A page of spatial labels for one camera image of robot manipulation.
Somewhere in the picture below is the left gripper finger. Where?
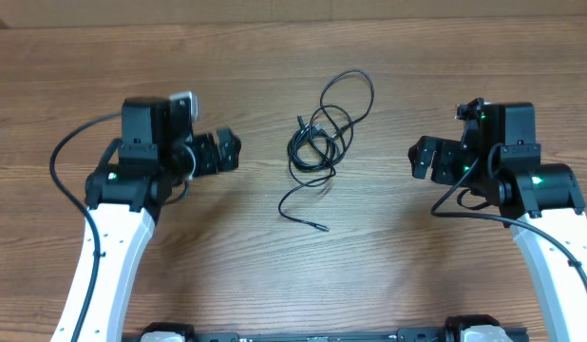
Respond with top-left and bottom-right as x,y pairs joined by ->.
217,128 -> 240,151
218,148 -> 239,172

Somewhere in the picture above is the long black cable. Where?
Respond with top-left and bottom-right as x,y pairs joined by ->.
277,68 -> 375,233

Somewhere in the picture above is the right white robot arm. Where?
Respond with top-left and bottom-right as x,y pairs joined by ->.
408,98 -> 587,341

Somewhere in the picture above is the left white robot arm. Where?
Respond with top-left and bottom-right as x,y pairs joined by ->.
52,91 -> 241,341

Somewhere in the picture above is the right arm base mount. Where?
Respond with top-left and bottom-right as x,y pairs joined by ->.
445,314 -> 512,342

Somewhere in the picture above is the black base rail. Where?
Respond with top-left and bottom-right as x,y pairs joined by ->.
195,328 -> 445,342

